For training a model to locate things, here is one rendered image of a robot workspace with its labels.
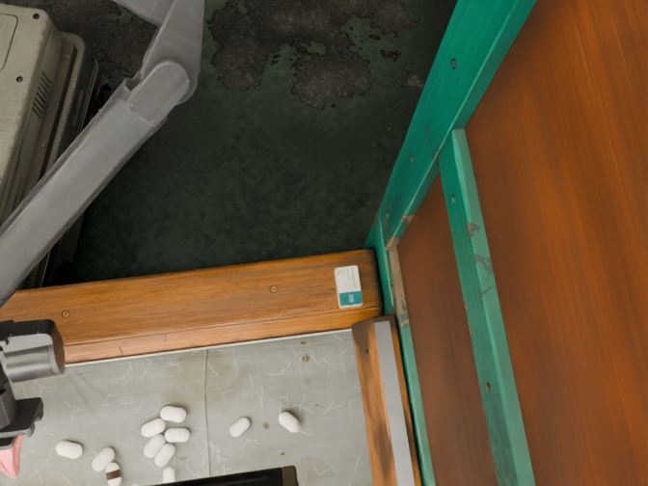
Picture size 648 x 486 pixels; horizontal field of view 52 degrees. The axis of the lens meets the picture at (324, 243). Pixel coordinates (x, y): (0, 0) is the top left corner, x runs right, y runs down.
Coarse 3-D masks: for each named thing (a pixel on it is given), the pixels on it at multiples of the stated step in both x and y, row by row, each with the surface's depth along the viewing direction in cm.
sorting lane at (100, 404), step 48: (336, 336) 104; (48, 384) 100; (96, 384) 101; (144, 384) 101; (192, 384) 101; (240, 384) 101; (288, 384) 102; (336, 384) 102; (48, 432) 99; (96, 432) 99; (192, 432) 99; (288, 432) 100; (336, 432) 100; (0, 480) 97; (48, 480) 97; (96, 480) 97; (144, 480) 97; (336, 480) 98
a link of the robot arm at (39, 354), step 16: (32, 320) 83; (48, 320) 83; (0, 336) 80; (16, 336) 80; (32, 336) 80; (48, 336) 81; (16, 352) 81; (32, 352) 81; (48, 352) 81; (64, 352) 86; (16, 368) 81; (32, 368) 81; (48, 368) 82; (64, 368) 85
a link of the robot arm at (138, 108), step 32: (160, 64) 68; (128, 96) 69; (160, 96) 69; (96, 128) 72; (128, 128) 72; (64, 160) 73; (96, 160) 73; (32, 192) 74; (64, 192) 74; (96, 192) 75; (32, 224) 74; (64, 224) 75; (0, 256) 75; (32, 256) 76; (0, 288) 76
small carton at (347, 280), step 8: (336, 272) 102; (344, 272) 102; (352, 272) 102; (336, 280) 103; (344, 280) 102; (352, 280) 102; (344, 288) 101; (352, 288) 101; (360, 288) 101; (344, 296) 101; (352, 296) 101; (360, 296) 101; (344, 304) 101; (352, 304) 101; (360, 304) 101
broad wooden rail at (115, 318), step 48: (48, 288) 102; (96, 288) 102; (144, 288) 102; (192, 288) 102; (240, 288) 103; (288, 288) 103; (336, 288) 103; (96, 336) 100; (144, 336) 100; (192, 336) 101; (240, 336) 102; (288, 336) 104
